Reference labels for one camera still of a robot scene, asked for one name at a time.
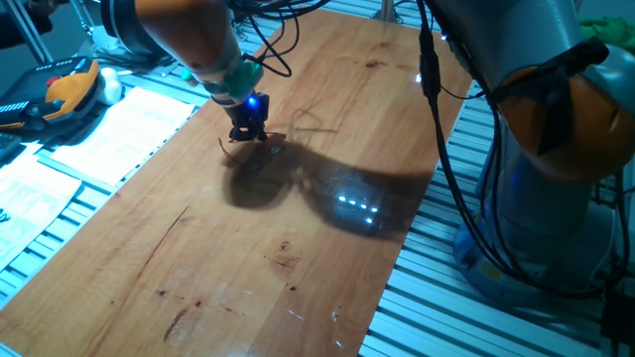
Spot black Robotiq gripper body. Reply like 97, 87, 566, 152
225, 91, 272, 133

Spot brown framed glasses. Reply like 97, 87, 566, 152
217, 131, 288, 168

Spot person's hand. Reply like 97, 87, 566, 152
27, 0, 60, 16

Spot white paper sheet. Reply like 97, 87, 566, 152
0, 153, 83, 272
49, 86, 197, 187

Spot white computer mouse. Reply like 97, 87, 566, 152
97, 66, 124, 107

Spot orange-brown wooden board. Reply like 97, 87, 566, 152
0, 9, 472, 357

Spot orange black teach pendant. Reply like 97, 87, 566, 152
0, 57, 103, 133

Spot thin metal rod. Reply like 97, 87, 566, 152
68, 0, 98, 37

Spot black keyboard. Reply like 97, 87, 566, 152
0, 132, 24, 163

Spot green cloth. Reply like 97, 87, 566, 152
578, 17, 635, 47

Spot slim aluminium frame post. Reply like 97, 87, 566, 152
371, 0, 403, 24

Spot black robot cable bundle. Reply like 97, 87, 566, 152
225, 0, 635, 301

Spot upright aluminium frame post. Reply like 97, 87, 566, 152
4, 0, 54, 63

